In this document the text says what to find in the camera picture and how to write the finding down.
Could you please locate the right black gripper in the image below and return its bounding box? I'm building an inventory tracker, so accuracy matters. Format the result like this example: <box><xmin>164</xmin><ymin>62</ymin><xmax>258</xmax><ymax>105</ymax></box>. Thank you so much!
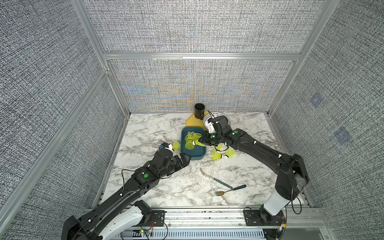
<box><xmin>196</xmin><ymin>130</ymin><xmax>225</xmax><ymax>147</ymax></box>

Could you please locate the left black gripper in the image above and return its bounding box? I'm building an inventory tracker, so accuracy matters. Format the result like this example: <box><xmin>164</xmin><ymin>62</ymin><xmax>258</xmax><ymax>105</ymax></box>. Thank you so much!
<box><xmin>158</xmin><ymin>151</ymin><xmax>192</xmax><ymax>179</ymax></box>

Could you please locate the yellow shuttlecock three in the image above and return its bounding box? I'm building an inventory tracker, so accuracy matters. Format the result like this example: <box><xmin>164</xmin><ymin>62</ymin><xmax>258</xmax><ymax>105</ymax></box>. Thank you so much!
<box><xmin>215</xmin><ymin>144</ymin><xmax>229</xmax><ymax>152</ymax></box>

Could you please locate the yellow shuttlecock four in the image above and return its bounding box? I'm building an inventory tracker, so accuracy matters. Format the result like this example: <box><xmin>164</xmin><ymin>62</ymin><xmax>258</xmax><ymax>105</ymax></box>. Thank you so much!
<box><xmin>193</xmin><ymin>138</ymin><xmax>206</xmax><ymax>147</ymax></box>

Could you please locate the yellow shuttlecock five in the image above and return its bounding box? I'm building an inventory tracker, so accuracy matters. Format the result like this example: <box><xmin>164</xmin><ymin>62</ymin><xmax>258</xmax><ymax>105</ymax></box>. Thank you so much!
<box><xmin>211</xmin><ymin>151</ymin><xmax>223</xmax><ymax>160</ymax></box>

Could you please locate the teal plastic storage box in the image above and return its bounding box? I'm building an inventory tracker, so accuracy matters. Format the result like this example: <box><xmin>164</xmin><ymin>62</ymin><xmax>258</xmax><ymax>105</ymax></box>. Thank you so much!
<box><xmin>180</xmin><ymin>126</ymin><xmax>207</xmax><ymax>161</ymax></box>

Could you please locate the yellow shuttlecock one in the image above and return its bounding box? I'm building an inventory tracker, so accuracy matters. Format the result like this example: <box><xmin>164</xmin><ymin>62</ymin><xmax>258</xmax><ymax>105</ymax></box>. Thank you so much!
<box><xmin>185</xmin><ymin>132</ymin><xmax>199</xmax><ymax>150</ymax></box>

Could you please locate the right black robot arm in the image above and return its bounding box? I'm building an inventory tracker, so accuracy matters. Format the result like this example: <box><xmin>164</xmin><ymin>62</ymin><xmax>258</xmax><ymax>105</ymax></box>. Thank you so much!
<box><xmin>199</xmin><ymin>129</ymin><xmax>309</xmax><ymax>216</ymax></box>

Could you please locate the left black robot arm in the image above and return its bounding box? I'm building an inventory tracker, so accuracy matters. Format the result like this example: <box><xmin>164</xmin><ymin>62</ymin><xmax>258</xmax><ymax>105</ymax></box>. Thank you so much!
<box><xmin>61</xmin><ymin>147</ymin><xmax>191</xmax><ymax>240</ymax></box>

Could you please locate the yellow shuttlecock seven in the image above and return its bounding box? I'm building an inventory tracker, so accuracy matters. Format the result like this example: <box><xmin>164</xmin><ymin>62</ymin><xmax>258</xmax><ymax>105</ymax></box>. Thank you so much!
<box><xmin>223</xmin><ymin>148</ymin><xmax>236</xmax><ymax>159</ymax></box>

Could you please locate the white patterned plate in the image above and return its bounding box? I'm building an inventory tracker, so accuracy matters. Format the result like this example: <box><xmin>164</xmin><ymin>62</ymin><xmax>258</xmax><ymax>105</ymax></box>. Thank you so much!
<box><xmin>203</xmin><ymin>112</ymin><xmax>232</xmax><ymax>128</ymax></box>

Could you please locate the yellow plastic tray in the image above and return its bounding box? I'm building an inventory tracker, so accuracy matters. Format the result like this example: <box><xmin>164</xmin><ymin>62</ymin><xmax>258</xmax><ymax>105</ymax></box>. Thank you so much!
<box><xmin>185</xmin><ymin>113</ymin><xmax>207</xmax><ymax>131</ymax></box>

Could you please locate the black cup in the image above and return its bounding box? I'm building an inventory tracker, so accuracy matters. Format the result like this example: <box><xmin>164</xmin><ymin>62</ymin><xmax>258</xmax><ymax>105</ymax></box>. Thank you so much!
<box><xmin>194</xmin><ymin>103</ymin><xmax>205</xmax><ymax>120</ymax></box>

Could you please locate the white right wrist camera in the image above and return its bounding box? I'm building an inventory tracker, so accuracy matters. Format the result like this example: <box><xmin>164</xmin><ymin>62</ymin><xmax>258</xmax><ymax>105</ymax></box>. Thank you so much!
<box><xmin>206</xmin><ymin>118</ymin><xmax>217</xmax><ymax>134</ymax></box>

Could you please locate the green handled knife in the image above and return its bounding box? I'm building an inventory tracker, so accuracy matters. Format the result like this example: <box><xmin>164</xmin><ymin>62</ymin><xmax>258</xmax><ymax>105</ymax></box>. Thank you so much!
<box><xmin>200</xmin><ymin>168</ymin><xmax>233</xmax><ymax>189</ymax></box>

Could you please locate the green handled fork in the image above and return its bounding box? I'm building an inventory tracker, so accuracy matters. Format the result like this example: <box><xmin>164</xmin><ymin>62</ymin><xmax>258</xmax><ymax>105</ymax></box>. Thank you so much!
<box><xmin>215</xmin><ymin>185</ymin><xmax>247</xmax><ymax>197</ymax></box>

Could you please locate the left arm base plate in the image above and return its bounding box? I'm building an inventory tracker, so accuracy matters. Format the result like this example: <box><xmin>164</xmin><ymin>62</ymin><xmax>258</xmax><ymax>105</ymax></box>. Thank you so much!
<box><xmin>142</xmin><ymin>210</ymin><xmax>166</xmax><ymax>227</ymax></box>

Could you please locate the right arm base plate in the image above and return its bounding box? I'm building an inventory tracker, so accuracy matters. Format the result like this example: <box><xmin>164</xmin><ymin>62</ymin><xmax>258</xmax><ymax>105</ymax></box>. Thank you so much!
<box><xmin>243</xmin><ymin>208</ymin><xmax>286</xmax><ymax>227</ymax></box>

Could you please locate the aluminium front rail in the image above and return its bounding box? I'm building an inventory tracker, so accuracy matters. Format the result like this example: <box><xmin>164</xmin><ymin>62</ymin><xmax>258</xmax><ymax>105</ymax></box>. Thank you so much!
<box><xmin>74</xmin><ymin>206</ymin><xmax>334</xmax><ymax>232</ymax></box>

